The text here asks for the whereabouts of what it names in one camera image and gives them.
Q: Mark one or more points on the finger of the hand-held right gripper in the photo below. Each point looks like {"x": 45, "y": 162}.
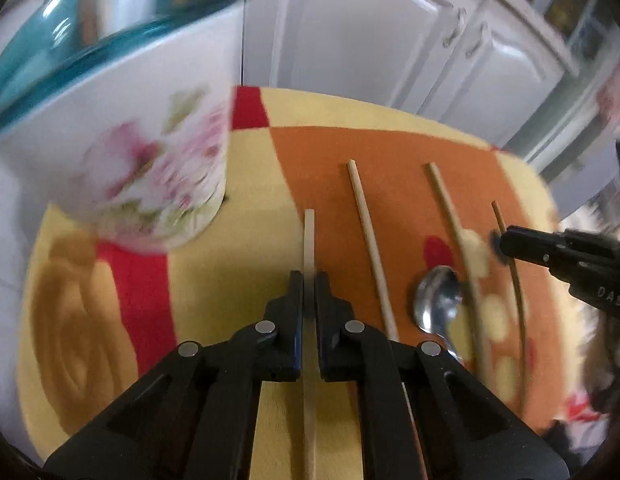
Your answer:
{"x": 530, "y": 246}

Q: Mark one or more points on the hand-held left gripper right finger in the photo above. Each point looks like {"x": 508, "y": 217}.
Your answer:
{"x": 322, "y": 310}

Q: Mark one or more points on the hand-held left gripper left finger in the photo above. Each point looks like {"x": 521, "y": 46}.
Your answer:
{"x": 296, "y": 310}

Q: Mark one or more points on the metal spoon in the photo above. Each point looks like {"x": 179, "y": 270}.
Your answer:
{"x": 435, "y": 300}

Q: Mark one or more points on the floral ceramic utensil holder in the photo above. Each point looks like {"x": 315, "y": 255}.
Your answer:
{"x": 154, "y": 160}

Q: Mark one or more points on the brown wooden utensil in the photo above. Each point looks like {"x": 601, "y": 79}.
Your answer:
{"x": 88, "y": 5}

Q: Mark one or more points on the white cabinet door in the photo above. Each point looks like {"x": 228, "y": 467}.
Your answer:
{"x": 350, "y": 25}
{"x": 520, "y": 75}

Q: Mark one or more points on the patterned orange yellow table mat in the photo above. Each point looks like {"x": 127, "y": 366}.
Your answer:
{"x": 340, "y": 135}

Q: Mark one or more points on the glass door cabinet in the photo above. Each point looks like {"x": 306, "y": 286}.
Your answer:
{"x": 565, "y": 5}

